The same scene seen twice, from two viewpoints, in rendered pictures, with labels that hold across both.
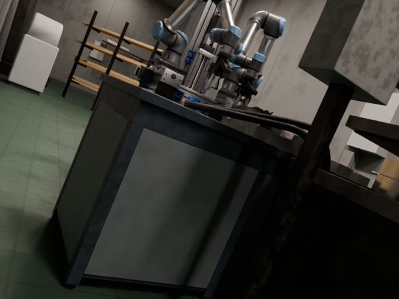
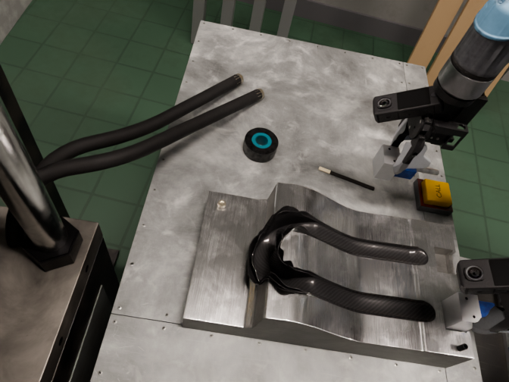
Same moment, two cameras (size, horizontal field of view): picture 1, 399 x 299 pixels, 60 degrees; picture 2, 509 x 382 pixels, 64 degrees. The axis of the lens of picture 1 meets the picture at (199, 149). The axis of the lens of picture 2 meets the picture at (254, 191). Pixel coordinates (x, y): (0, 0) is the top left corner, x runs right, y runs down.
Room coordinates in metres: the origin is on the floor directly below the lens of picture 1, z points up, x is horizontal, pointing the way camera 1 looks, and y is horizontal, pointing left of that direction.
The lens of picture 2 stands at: (1.89, -0.58, 1.57)
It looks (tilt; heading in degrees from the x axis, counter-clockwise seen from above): 56 degrees down; 114
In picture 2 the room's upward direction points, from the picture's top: 16 degrees clockwise
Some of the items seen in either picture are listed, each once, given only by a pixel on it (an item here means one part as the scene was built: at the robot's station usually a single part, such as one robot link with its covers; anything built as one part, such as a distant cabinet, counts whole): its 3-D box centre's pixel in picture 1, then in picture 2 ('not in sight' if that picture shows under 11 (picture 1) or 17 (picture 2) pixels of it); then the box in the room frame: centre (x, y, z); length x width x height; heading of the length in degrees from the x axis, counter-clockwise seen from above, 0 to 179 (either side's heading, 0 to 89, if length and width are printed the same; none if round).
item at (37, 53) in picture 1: (36, 53); not in sight; (6.57, 3.55, 0.70); 0.78 x 0.64 x 1.40; 28
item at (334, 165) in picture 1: (332, 167); not in sight; (2.34, -0.87, 0.83); 0.20 x 0.15 x 0.07; 31
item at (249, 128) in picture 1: (248, 122); (329, 268); (1.91, -0.19, 0.87); 0.50 x 0.26 x 0.14; 31
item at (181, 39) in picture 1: (177, 41); not in sight; (2.43, 0.43, 1.20); 0.13 x 0.12 x 0.14; 136
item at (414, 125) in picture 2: (219, 65); (442, 112); (1.91, 0.08, 1.09); 0.09 x 0.08 x 0.12; 31
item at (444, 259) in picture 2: not in sight; (441, 264); (2.09, -0.03, 0.87); 0.05 x 0.05 x 0.04; 31
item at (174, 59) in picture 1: (171, 58); not in sight; (2.44, 0.43, 1.09); 0.15 x 0.15 x 0.10
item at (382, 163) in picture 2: (206, 92); (407, 167); (1.92, 0.09, 0.93); 0.13 x 0.05 x 0.05; 31
